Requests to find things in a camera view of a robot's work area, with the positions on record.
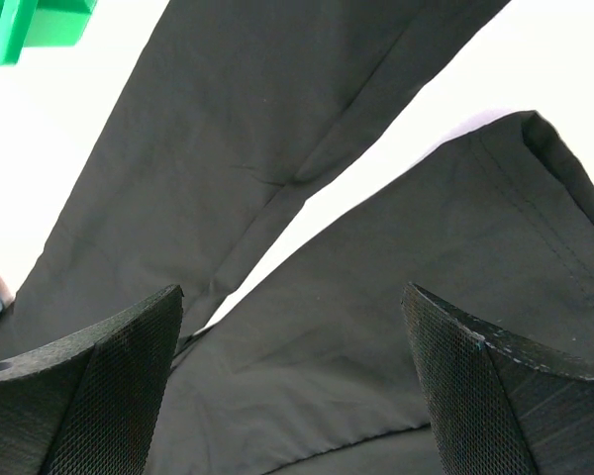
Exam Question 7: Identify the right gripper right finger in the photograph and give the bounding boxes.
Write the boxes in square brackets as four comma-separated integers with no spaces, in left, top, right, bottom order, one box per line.
[402,284,594,474]

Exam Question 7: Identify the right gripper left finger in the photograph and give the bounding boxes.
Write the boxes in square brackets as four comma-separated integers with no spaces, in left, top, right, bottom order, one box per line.
[0,285,183,474]

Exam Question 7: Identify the green plastic tray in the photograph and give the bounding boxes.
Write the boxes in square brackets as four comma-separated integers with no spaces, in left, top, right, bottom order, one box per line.
[0,0,97,66]

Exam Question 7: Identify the black trousers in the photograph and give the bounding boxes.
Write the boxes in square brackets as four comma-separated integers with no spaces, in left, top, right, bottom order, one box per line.
[0,1,594,474]

